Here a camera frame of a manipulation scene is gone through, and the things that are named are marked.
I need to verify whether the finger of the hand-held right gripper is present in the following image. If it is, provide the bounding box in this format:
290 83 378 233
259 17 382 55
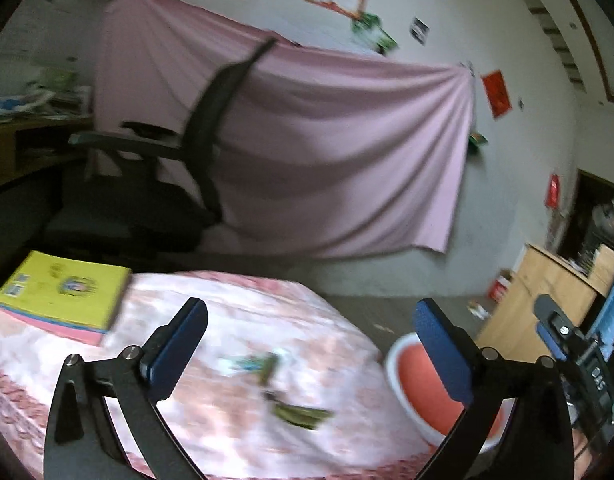
533 294 585 361

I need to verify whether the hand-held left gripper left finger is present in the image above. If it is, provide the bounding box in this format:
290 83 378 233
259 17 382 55
44 297 208 480

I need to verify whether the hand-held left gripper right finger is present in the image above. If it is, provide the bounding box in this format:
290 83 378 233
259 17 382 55
413 297 575 480

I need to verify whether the pink and white basin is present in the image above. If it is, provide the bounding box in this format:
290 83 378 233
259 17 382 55
385 332 518 456

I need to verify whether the plywood cabinet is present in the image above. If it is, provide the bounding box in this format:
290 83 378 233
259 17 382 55
477 244 614 361

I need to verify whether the red and white box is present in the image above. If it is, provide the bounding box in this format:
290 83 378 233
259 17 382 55
488 269 515 303

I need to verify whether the crumpled blue-green packet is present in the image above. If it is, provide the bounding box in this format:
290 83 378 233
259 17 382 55
219 352 280 378

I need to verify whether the pink book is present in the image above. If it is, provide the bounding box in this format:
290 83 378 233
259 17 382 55
0 305 108 347

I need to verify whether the red hanging ornament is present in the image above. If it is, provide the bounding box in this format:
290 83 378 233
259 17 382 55
544 174 562 208

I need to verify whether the yellow book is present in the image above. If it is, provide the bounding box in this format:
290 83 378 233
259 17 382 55
0 250 132 333

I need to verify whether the green leafy twig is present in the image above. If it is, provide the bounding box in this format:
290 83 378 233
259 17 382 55
262 391 334 431

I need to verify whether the black office chair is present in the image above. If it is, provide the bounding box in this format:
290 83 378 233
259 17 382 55
42 37 278 256

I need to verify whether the pink hanging sheet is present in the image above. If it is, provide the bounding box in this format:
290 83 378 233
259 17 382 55
93 0 475 260

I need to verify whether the wooden desk with shelves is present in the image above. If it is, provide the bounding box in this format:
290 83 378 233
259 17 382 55
0 115 95 196

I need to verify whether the pile of papers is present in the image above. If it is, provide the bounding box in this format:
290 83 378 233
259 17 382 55
0 67 92 126

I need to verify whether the green printed leaflet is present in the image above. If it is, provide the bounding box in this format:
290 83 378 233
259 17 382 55
351 12 400 56

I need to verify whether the red paper wall sign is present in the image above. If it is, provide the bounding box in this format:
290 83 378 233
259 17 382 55
481 69 512 120

